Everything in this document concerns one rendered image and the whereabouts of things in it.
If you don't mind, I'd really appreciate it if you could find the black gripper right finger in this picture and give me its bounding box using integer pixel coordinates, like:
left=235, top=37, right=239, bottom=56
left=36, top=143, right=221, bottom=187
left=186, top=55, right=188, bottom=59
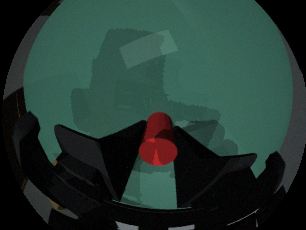
left=173, top=126, right=257, bottom=208

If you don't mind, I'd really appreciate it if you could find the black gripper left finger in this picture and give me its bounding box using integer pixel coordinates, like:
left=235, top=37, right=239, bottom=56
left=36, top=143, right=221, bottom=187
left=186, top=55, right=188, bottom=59
left=55, top=120, right=146, bottom=201

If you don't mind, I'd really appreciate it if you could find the red translucent cap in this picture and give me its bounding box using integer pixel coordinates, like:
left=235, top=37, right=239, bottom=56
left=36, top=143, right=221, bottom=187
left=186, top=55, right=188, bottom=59
left=138, top=112, right=177, bottom=166

